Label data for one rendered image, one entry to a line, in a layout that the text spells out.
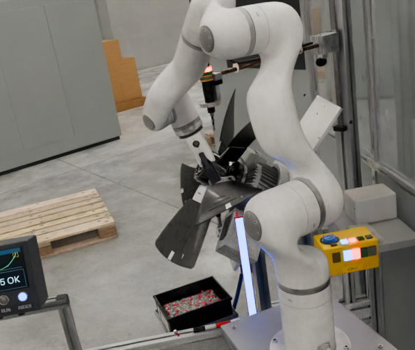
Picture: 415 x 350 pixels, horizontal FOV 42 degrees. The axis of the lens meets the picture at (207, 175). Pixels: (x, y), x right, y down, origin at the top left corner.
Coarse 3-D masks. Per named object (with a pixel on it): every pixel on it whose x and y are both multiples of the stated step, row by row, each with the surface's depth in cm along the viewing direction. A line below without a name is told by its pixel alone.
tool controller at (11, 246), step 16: (16, 240) 147; (32, 240) 149; (0, 256) 143; (16, 256) 143; (32, 256) 146; (0, 272) 143; (16, 272) 143; (32, 272) 144; (0, 288) 143; (16, 288) 144; (32, 288) 144; (0, 304) 144; (16, 304) 144; (32, 304) 144
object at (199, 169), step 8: (216, 160) 190; (200, 168) 195; (216, 168) 189; (224, 168) 190; (232, 168) 194; (240, 168) 192; (200, 176) 190; (224, 176) 190; (240, 176) 190; (208, 184) 192
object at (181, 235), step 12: (192, 204) 194; (180, 216) 196; (192, 216) 193; (168, 228) 197; (180, 228) 193; (192, 228) 191; (204, 228) 190; (156, 240) 200; (168, 240) 195; (180, 240) 192; (192, 240) 190; (168, 252) 193; (180, 252) 190; (192, 252) 188; (180, 264) 188; (192, 264) 186
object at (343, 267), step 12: (360, 228) 161; (336, 240) 156; (348, 240) 155; (372, 240) 153; (324, 252) 153; (336, 252) 153; (336, 264) 154; (348, 264) 155; (360, 264) 155; (372, 264) 155
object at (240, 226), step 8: (240, 224) 153; (240, 232) 154; (240, 240) 155; (240, 248) 156; (248, 264) 157; (248, 272) 158; (248, 280) 159; (248, 288) 160; (248, 296) 161; (248, 304) 161; (256, 312) 163
